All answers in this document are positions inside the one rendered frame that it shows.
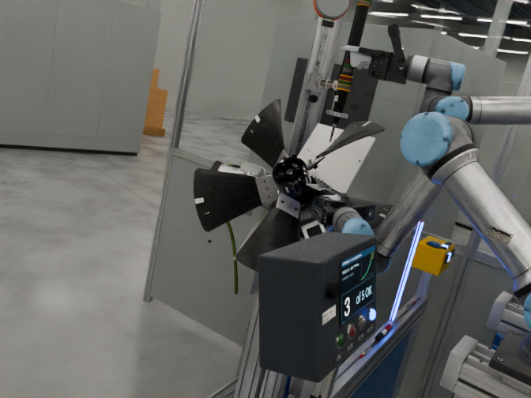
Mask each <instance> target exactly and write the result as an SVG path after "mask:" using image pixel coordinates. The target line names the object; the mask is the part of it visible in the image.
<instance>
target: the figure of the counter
mask: <svg viewBox="0 0 531 398"><path fill-rule="evenodd" d="M352 305H353V288H352V289H351V290H349V291H347V292H346V293H344V294H343V295H342V296H341V324H342V325H343V324H344V323H345V322H346V321H347V320H348V319H350V318H351V317H352Z"/></svg>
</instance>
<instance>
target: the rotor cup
mask: <svg viewBox="0 0 531 398"><path fill-rule="evenodd" d="M287 169H292V173H291V174H287V172H286V171H287ZM272 176H273V181H274V182H275V185H276V187H277V192H278V194H279V192H281V193H284V194H285V195H287V196H289V197H291V198H292V199H294V200H296V201H298V202H299V203H300V208H305V207H307V206H308V205H310V204H311V203H312V202H313V201H314V199H315V198H316V197H317V196H316V195H315V193H311V192H308V191H306V190H303V189H306V188H311V187H309V186H307V185H306V184H307V182H306V179H305V178H306V177H307V181H308V183H309V184H317V183H316V181H315V180H314V178H313V177H312V176H310V173H309V170H308V168H307V165H306V164H305V162H304V161H303V160H302V159H300V158H298V157H287V158H284V159H282V160H280V161H279V162H278V163H277V164H276V165H275V166H274V168H273V172H272ZM285 187H288V191H289V193H287V190H286V189H285Z"/></svg>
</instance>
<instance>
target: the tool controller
mask: <svg viewBox="0 0 531 398"><path fill-rule="evenodd" d="M376 265H377V238H376V237H375V236H374V235H358V234H348V233H338V232H329V231H327V232H324V233H321V234H320V235H316V236H313V237H310V238H306V239H304V240H302V241H299V242H295V243H293V244H290V245H287V246H284V247H281V248H279V249H276V250H272V251H270V252H268V253H264V254H261V255H259V257H258V299H259V366H260V367H261V368H262V369H265V370H271V371H273V372H277V373H280V374H286V375H288V376H292V377H297V378H301V379H304V380H307V381H313V382H316V383H319V382H321V381H322V380H323V379H324V378H325V377H326V376H327V375H328V374H329V373H330V372H331V371H332V370H334V369H335V368H336V367H337V366H338V365H339V364H340V363H341V362H342V361H343V360H344V359H346V358H347V357H348V356H349V355H350V354H351V353H352V352H353V351H354V350H355V349H356V348H357V347H358V346H360V345H361V344H362V342H364V341H365V340H366V338H368V337H369V336H370V335H371V334H372V333H373V332H374V331H375V326H376V315H375V319H374V320H372V321H369V320H368V311H369V309H370V307H373V308H374V310H375V312H376ZM352 288H353V305H352V317H351V318H350V319H348V320H347V321H346V322H345V323H344V324H343V325H342V324H341V296H342V295H343V294H344V293H346V292H347V291H349V290H351V289H352ZM361 314H362V315H364V317H365V318H366V320H367V324H366V326H365V327H364V328H363V329H362V330H359V328H358V321H359V318H360V315H361ZM350 323H353V324H354V325H355V327H356V334H355V335H354V337H353V338H352V339H349V338H348V326H349V324H350ZM339 332H341V333H343V336H344V338H345V344H344V345H343V347H342V348H341V349H336V345H335V341H336V337H337V334H338V333H339Z"/></svg>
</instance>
